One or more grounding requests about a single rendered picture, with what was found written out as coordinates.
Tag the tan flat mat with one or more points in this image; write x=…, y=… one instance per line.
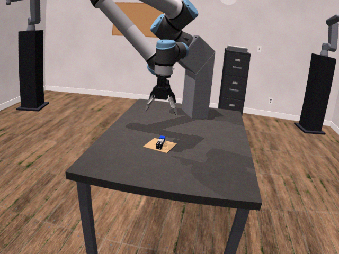
x=167, y=146

